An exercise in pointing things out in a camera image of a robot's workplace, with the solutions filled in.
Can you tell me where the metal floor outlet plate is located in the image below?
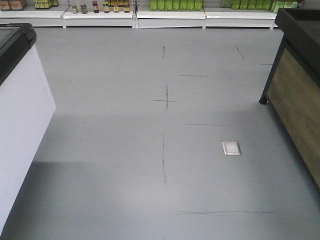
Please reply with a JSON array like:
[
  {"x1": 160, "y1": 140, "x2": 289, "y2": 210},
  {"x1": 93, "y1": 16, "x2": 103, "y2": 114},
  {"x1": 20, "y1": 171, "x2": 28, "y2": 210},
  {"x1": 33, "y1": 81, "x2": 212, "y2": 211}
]
[{"x1": 222, "y1": 141, "x2": 242, "y2": 156}]

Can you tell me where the red-yellow label jar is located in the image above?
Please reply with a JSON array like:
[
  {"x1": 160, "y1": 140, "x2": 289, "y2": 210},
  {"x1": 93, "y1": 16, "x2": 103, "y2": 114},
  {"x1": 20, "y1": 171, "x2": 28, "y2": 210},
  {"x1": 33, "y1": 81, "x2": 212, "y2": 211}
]
[{"x1": 123, "y1": 1, "x2": 130, "y2": 13}]

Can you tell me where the yellow-label sauce jar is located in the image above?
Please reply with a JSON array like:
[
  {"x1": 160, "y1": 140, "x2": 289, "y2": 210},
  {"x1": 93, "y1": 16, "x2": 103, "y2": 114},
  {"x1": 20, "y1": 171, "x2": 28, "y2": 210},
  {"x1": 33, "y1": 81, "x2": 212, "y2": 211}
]
[{"x1": 102, "y1": 0, "x2": 110, "y2": 14}]

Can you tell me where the red-lid chili sauce jar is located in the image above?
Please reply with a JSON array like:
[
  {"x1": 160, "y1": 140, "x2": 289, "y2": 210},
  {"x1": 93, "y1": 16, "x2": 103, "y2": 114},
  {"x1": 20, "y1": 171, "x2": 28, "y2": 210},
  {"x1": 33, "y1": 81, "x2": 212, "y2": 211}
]
[{"x1": 92, "y1": 0, "x2": 99, "y2": 14}]

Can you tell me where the white chest freezer black lid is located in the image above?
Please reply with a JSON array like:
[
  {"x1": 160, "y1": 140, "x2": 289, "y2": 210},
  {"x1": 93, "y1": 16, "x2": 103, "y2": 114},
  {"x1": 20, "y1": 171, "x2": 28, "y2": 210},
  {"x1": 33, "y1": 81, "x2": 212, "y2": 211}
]
[{"x1": 0, "y1": 23, "x2": 56, "y2": 228}]

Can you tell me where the wooden black produce stand left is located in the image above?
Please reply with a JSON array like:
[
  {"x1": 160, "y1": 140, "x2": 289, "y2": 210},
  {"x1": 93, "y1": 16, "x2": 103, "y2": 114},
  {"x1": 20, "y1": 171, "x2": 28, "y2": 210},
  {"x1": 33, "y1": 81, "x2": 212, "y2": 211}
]
[{"x1": 259, "y1": 8, "x2": 320, "y2": 190}]

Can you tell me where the dark pickle jar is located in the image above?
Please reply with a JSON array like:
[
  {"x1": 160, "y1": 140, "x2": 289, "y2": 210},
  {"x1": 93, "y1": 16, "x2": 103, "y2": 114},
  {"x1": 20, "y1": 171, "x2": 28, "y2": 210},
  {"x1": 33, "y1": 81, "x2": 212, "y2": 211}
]
[{"x1": 80, "y1": 4, "x2": 88, "y2": 14}]

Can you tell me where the green-lid sauce jar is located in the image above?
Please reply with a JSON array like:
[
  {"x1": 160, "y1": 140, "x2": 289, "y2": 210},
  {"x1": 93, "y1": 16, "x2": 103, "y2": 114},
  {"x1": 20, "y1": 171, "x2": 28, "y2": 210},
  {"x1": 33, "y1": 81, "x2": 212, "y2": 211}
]
[{"x1": 71, "y1": 4, "x2": 78, "y2": 14}]

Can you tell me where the white supermarket shelf unit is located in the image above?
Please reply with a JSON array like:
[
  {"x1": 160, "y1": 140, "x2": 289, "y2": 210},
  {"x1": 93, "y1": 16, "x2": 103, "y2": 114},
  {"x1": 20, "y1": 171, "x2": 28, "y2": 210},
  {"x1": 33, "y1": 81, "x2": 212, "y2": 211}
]
[{"x1": 0, "y1": 0, "x2": 307, "y2": 30}]

